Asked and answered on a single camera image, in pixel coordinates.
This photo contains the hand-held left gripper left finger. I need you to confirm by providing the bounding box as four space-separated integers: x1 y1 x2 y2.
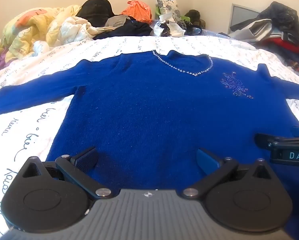
19 146 115 201

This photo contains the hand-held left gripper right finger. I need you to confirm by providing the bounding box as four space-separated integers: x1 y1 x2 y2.
181 147 274 201

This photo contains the blue knit sweater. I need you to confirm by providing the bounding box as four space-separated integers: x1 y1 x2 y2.
0 50 299 240

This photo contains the white script-printed bedsheet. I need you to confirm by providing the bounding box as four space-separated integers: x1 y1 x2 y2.
0 35 299 240

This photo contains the red garment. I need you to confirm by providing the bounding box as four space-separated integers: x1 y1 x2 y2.
267 37 299 53

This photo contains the white grey garment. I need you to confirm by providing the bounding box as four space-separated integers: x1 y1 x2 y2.
228 19 291 44

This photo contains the light blue sheet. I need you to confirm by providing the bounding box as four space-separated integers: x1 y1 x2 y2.
202 29 231 38

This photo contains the grey framed panel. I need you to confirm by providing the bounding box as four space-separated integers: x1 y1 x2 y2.
229 3 261 34

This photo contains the dark navy garment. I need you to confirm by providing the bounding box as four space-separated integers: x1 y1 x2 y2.
93 17 153 40

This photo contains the white crumpled cloth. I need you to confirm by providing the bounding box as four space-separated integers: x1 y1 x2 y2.
149 12 186 37

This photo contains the yellow floral quilt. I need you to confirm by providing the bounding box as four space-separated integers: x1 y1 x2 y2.
0 4 100 63

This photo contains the grey shirt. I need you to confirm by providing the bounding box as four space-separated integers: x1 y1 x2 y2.
105 15 131 28

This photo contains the brown plush toy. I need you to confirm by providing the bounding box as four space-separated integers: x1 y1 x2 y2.
184 9 205 28

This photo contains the black hat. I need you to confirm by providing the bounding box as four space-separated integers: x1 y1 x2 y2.
76 0 121 27

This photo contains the orange cloth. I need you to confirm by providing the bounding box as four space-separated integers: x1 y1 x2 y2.
121 0 153 22

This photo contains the floral pillow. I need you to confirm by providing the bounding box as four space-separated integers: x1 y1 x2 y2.
156 0 182 20

